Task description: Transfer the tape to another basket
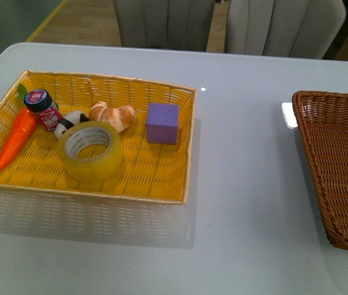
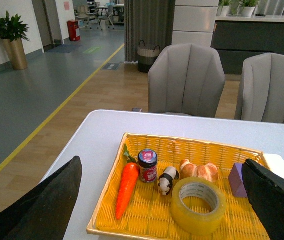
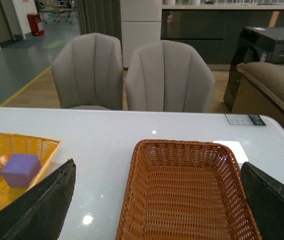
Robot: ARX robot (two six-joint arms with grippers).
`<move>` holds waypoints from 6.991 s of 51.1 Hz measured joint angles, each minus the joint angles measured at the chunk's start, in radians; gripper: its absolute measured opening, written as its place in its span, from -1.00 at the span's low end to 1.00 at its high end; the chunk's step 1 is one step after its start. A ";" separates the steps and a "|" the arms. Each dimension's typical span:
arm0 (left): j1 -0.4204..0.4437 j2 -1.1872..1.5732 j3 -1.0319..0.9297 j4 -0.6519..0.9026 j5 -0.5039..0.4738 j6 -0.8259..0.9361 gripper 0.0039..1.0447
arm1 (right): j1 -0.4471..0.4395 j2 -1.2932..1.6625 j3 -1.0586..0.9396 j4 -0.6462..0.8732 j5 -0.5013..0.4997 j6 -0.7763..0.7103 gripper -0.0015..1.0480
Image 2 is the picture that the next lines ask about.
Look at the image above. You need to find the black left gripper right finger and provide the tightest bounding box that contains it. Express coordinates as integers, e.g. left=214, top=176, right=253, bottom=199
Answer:
left=242, top=159, right=284, bottom=240

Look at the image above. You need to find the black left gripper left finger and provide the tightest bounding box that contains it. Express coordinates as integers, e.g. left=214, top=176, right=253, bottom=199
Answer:
left=0, top=156, right=82, bottom=240

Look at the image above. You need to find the yellowish clear tape roll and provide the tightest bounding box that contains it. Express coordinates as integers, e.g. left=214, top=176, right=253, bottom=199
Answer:
left=170, top=177, right=226, bottom=236

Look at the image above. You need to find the yellow woven basket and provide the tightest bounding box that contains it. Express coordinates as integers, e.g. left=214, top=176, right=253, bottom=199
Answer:
left=86, top=133, right=268, bottom=240

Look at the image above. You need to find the woven laundry basket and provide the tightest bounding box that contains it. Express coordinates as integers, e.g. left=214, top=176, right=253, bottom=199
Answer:
left=137, top=40, right=160, bottom=73

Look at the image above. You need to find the white card on table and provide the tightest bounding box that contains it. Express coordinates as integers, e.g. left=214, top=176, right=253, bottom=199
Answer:
left=264, top=153, right=284, bottom=179

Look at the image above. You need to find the purple block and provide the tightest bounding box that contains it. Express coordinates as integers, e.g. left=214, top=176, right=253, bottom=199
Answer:
left=228, top=163, right=247, bottom=198

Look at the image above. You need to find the toy croissant bread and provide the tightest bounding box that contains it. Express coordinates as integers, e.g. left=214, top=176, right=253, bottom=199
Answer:
left=179, top=159, right=218, bottom=183

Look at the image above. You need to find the orange toy carrot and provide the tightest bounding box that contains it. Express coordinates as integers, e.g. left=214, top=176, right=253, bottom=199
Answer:
left=115, top=144, right=139, bottom=220

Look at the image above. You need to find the toy panda figurine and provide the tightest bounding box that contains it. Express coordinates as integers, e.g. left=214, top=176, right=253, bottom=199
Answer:
left=157, top=166, right=179, bottom=196

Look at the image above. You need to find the grey chair right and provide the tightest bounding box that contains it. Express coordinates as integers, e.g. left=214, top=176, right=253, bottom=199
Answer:
left=234, top=53, right=284, bottom=124

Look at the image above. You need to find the grey chair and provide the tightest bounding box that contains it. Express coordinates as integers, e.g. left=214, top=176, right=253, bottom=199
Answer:
left=148, top=43, right=225, bottom=118
left=234, top=53, right=284, bottom=124

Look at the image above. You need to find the small jar with red label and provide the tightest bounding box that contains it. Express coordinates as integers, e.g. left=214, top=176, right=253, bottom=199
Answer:
left=138, top=148, right=157, bottom=183

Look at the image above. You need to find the grey chair left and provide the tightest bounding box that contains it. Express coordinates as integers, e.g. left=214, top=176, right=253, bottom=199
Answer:
left=148, top=43, right=225, bottom=118

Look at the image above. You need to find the dark grey counter cabinet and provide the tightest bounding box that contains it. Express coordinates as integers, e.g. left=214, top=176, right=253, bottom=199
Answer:
left=211, top=17, right=284, bottom=75

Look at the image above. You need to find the green plant in gold pot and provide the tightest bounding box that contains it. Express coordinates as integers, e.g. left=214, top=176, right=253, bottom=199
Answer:
left=0, top=12, right=29, bottom=71

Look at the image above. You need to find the red bin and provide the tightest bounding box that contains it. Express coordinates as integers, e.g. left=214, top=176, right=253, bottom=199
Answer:
left=67, top=20, right=80, bottom=42

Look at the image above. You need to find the white potted plant right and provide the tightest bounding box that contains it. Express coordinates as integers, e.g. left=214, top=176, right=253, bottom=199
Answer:
left=239, top=0, right=258, bottom=18

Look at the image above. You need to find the white potted plant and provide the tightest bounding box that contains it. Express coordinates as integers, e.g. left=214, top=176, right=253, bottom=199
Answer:
left=239, top=0, right=258, bottom=18
left=216, top=0, right=232, bottom=17

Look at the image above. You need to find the white potted plant left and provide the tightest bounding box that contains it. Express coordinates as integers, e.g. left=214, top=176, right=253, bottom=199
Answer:
left=216, top=0, right=232, bottom=17

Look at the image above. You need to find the distant office chair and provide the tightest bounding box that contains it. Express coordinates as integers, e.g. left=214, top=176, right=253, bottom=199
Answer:
left=75, top=5, right=90, bottom=28

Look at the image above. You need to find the grey curtain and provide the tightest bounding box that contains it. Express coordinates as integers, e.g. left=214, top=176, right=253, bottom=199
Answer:
left=124, top=0, right=175, bottom=62

